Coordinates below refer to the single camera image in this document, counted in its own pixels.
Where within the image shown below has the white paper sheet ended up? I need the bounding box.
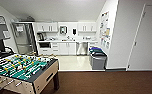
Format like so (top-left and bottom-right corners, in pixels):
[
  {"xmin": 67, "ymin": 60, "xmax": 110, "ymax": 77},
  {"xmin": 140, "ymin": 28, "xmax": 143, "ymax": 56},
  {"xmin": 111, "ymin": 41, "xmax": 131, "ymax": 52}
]
[{"xmin": 15, "ymin": 25, "xmax": 25, "ymax": 33}]

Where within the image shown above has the large printed wall poster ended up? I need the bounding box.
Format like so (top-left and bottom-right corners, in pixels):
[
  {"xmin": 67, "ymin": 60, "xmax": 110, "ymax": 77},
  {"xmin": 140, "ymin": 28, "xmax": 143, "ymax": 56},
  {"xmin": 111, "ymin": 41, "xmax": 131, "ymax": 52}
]
[{"xmin": 98, "ymin": 10, "xmax": 112, "ymax": 43}]

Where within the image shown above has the black built-in microwave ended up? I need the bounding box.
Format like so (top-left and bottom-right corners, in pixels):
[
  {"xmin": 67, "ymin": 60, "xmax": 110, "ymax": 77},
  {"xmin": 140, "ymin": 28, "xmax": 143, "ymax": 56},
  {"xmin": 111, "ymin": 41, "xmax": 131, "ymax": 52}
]
[{"xmin": 38, "ymin": 41, "xmax": 52, "ymax": 49}]

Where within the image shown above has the stainless steel dishwasher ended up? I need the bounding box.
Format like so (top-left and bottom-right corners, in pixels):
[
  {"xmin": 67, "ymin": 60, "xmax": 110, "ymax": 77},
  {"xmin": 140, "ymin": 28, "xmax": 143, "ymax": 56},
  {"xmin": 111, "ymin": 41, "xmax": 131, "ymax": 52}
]
[{"xmin": 76, "ymin": 42, "xmax": 90, "ymax": 56}]

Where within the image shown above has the grey bin with green lid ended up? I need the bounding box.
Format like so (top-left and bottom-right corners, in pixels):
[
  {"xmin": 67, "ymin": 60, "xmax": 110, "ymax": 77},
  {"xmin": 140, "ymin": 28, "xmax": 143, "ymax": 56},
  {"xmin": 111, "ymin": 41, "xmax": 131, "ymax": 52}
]
[{"xmin": 90, "ymin": 49, "xmax": 106, "ymax": 57}]

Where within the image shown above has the white two-door base cabinet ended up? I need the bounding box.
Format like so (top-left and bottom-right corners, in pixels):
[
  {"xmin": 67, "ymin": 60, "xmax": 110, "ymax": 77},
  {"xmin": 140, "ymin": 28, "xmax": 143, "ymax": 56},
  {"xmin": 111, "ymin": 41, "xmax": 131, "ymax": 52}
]
[{"xmin": 59, "ymin": 42, "xmax": 77, "ymax": 56}]

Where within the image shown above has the black soap dispenser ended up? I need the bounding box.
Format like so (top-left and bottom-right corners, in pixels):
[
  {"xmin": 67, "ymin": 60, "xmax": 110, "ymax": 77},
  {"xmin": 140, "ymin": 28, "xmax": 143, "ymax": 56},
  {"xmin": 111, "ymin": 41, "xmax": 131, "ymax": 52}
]
[{"xmin": 72, "ymin": 28, "xmax": 78, "ymax": 36}]

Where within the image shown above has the green foosball table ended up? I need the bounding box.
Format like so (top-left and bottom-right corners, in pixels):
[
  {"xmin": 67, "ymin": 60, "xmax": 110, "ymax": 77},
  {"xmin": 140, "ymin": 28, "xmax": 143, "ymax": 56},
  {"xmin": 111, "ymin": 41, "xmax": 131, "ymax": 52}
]
[{"xmin": 0, "ymin": 53, "xmax": 61, "ymax": 94}]

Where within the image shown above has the stainless steel refrigerator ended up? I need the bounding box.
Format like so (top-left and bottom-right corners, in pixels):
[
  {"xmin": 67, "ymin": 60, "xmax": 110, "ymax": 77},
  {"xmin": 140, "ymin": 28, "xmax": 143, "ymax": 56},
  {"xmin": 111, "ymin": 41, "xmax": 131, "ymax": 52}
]
[{"xmin": 11, "ymin": 21, "xmax": 39, "ymax": 56}]

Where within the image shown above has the grey bin with black lid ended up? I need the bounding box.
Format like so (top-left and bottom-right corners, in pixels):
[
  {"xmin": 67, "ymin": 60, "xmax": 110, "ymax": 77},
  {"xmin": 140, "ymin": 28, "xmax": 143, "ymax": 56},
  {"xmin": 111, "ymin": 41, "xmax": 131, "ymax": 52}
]
[{"xmin": 91, "ymin": 54, "xmax": 108, "ymax": 71}]

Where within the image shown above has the chrome faucet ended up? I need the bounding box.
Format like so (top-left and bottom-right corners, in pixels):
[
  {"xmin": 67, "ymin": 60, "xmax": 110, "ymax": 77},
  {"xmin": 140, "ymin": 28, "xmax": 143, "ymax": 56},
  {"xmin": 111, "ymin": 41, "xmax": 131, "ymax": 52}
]
[{"xmin": 66, "ymin": 35, "xmax": 71, "ymax": 41}]

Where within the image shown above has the grey bin with blue lid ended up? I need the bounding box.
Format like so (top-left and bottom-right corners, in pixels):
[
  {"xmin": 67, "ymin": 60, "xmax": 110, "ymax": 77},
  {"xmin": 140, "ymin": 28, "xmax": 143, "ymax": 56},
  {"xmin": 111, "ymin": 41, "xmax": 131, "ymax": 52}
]
[{"xmin": 88, "ymin": 46, "xmax": 103, "ymax": 53}]

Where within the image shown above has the white three-drawer stack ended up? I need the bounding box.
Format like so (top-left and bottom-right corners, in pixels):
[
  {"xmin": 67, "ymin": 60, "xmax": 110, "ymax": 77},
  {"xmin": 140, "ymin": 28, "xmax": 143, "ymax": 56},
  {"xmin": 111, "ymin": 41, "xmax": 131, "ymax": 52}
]
[
  {"xmin": 88, "ymin": 41, "xmax": 99, "ymax": 48},
  {"xmin": 51, "ymin": 42, "xmax": 61, "ymax": 56}
]

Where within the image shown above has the white door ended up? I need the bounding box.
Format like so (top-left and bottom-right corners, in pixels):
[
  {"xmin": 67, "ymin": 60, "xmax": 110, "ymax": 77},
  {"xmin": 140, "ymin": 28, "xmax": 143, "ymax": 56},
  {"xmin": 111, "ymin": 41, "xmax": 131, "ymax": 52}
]
[{"xmin": 126, "ymin": 3, "xmax": 152, "ymax": 72}]

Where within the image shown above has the small blue recycling sign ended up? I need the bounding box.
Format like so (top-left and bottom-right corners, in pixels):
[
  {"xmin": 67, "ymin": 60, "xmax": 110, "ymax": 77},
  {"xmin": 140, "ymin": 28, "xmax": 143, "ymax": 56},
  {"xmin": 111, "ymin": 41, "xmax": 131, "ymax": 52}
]
[{"xmin": 100, "ymin": 39, "xmax": 105, "ymax": 46}]

